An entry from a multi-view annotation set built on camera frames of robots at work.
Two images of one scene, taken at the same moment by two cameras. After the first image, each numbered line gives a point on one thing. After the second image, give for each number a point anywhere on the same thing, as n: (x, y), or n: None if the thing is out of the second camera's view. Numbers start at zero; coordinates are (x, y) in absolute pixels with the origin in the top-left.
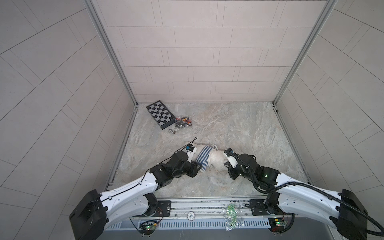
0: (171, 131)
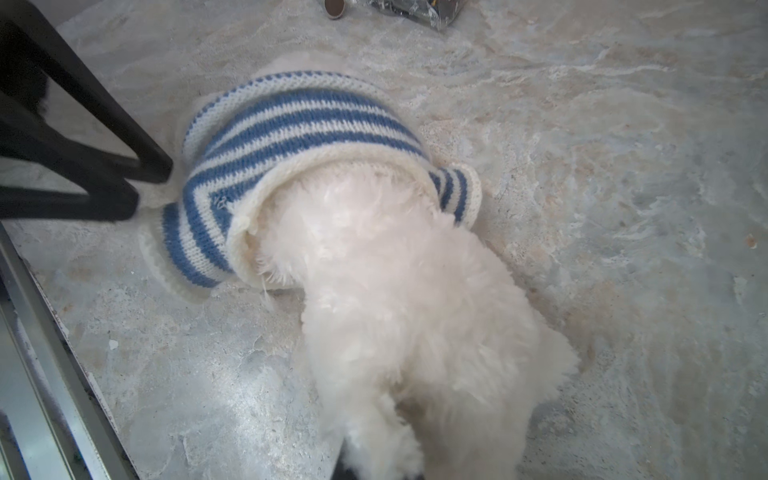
0: (335, 8)
